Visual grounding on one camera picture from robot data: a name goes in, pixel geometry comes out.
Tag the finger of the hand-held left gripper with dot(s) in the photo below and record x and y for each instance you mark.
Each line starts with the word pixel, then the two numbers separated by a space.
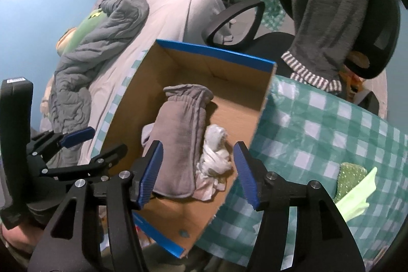
pixel 78 135
pixel 108 155

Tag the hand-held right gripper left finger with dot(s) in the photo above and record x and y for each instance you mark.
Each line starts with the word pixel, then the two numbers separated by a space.
pixel 149 176

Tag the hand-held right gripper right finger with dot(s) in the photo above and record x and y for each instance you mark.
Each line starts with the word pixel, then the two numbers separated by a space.
pixel 245 176

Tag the white cloth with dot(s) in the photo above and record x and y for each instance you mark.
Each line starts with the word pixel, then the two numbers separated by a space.
pixel 212 170

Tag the small white tissue piece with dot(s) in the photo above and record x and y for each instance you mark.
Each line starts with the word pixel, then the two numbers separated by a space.
pixel 147 135

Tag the light grey sock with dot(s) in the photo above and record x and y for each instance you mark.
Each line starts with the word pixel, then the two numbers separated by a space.
pixel 216 138

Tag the cardboard box with blue rim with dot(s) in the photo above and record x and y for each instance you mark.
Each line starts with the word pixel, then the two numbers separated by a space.
pixel 236 106

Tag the green knitted sponge cloth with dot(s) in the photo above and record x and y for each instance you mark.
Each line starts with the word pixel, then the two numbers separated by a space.
pixel 349 179

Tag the light green cloth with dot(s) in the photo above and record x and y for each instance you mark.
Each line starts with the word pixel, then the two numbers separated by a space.
pixel 353 203

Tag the person's left hand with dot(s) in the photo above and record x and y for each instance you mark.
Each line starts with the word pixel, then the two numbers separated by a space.
pixel 17 238

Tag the beige plush toy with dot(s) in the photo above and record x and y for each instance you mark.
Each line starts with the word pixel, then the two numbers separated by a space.
pixel 47 100

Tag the green checkered plastic tablecloth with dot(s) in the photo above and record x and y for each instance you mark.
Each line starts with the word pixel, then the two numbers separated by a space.
pixel 318 131

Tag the person's olive trousers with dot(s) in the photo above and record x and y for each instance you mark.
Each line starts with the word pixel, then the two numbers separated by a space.
pixel 216 262

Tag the grey duvet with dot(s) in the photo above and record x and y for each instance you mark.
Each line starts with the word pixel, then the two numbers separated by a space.
pixel 95 45

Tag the green pillow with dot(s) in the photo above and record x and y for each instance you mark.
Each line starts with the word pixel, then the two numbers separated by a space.
pixel 79 33

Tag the orange object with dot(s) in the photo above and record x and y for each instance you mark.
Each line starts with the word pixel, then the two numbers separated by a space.
pixel 355 80

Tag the bed with light grey sheet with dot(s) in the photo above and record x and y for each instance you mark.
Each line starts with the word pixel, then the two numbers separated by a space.
pixel 178 14

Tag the black office chair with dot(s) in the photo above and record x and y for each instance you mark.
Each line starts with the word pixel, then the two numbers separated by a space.
pixel 382 45

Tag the grey fleece garment striped cuffs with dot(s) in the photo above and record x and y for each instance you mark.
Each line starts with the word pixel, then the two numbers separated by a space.
pixel 325 4

